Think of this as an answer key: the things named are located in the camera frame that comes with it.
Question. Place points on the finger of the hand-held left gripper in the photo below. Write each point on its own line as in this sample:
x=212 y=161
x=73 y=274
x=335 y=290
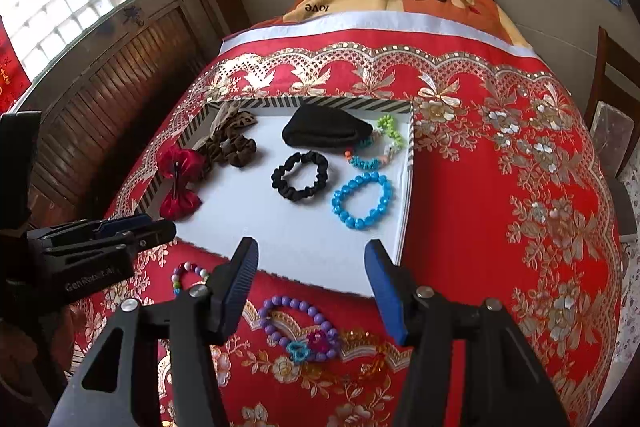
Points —
x=155 y=231
x=125 y=223

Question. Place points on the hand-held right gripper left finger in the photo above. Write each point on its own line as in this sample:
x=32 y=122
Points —
x=242 y=279

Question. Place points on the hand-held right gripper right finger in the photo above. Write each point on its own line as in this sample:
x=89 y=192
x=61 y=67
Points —
x=385 y=287

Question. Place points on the white box with striped sides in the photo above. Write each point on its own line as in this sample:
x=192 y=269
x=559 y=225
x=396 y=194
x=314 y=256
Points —
x=300 y=237

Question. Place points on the red bow hair clip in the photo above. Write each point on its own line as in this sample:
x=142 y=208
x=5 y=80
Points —
x=187 y=162

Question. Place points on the black scrunchie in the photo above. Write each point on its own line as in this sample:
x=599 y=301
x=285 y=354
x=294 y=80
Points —
x=280 y=179

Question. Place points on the brown leopard scrunchie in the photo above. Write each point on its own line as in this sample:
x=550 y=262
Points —
x=235 y=147

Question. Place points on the wooden door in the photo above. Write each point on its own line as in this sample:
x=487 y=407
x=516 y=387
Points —
x=110 y=107

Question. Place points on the red floral tablecloth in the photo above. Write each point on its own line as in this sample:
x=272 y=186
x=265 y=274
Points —
x=500 y=232

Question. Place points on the black knit cloth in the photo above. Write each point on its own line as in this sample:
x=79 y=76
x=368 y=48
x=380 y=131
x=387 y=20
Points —
x=320 y=129

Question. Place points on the red paper banner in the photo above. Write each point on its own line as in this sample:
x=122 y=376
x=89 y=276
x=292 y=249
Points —
x=10 y=72

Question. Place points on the plastic wrapped seat cushion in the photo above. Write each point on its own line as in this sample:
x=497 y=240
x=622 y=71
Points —
x=612 y=137

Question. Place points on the wooden chair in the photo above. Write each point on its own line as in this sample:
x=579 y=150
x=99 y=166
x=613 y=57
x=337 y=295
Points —
x=605 y=52

